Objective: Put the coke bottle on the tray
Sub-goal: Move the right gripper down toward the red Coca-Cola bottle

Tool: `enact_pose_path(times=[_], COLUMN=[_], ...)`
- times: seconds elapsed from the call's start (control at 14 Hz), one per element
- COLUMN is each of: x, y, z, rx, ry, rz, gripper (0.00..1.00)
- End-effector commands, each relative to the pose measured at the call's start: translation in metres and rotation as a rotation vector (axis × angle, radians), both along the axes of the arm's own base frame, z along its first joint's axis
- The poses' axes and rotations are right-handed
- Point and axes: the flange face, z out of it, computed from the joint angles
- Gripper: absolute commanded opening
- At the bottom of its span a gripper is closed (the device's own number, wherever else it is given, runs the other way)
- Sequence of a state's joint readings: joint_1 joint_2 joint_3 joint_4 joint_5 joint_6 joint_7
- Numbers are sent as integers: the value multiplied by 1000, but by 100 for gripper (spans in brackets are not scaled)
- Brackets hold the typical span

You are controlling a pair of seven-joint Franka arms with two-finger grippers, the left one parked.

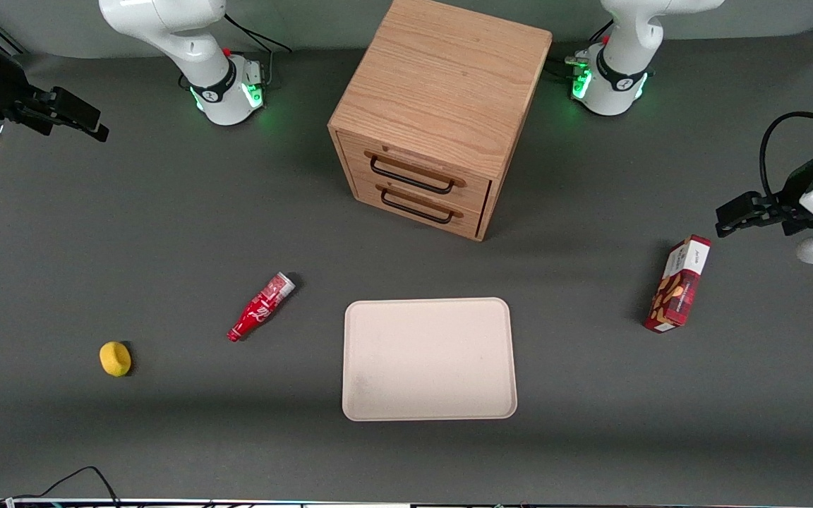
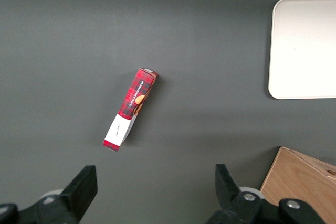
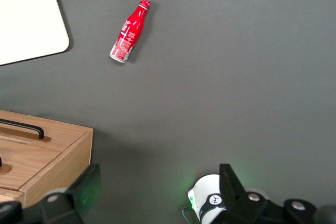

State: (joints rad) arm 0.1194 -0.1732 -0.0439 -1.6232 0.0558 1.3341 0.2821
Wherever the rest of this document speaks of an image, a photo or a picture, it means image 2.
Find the red plaid shortbread box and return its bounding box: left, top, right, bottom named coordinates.
left=101, top=68, right=160, bottom=154

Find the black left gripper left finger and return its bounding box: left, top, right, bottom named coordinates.
left=0, top=165, right=98, bottom=224

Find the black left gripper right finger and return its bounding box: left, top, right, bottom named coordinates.
left=207, top=164, right=326, bottom=224

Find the beige rectangular tray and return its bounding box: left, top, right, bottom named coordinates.
left=268, top=0, right=336, bottom=100

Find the wooden drawer cabinet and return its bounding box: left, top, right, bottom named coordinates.
left=259, top=146, right=336, bottom=224

